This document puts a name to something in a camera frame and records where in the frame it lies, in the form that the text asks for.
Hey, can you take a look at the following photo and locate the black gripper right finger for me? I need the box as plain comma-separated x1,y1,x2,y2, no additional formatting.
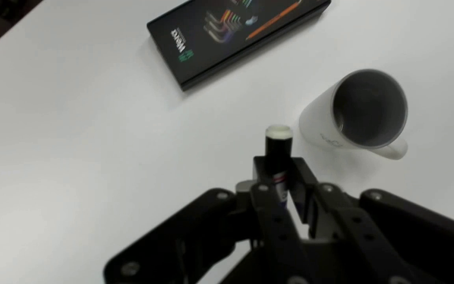
289,157,454,284

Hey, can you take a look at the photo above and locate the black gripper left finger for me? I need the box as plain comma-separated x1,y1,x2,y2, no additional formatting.
102,156,311,284

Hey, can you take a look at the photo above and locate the black and white marker pen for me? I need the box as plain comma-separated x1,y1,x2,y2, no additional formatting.
264,124,292,203

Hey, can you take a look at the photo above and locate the white mug dark inside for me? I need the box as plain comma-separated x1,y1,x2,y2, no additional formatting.
297,69,408,159

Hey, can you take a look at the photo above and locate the black box colourful print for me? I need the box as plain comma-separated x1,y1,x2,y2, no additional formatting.
146,0,330,91

